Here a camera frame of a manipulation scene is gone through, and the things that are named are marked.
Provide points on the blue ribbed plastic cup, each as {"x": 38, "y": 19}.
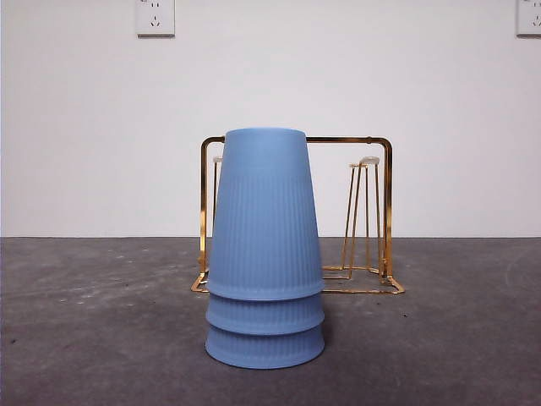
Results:
{"x": 266, "y": 351}
{"x": 266, "y": 315}
{"x": 266, "y": 211}

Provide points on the white wall socket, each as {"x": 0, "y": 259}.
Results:
{"x": 530, "y": 19}
{"x": 155, "y": 19}

